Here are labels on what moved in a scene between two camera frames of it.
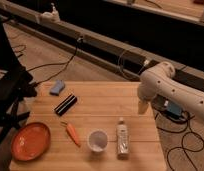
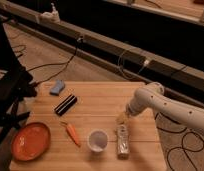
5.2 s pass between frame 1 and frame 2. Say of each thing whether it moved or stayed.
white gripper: moved
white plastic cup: stayed
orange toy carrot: stayed
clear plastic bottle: stayed
